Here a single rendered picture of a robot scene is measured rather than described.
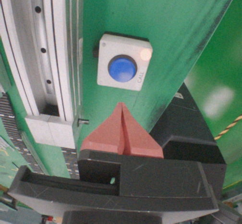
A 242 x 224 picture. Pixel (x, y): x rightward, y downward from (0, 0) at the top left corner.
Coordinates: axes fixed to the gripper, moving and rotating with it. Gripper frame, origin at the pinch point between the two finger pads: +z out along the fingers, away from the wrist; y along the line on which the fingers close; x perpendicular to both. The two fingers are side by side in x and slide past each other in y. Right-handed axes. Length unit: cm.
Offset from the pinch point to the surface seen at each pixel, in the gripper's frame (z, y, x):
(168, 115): 25.7, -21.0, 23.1
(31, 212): 66, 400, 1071
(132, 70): 8.8, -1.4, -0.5
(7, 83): 14.7, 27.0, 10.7
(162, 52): 16.1, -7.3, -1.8
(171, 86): 16.1, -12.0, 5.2
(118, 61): 8.9, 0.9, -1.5
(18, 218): 15, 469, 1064
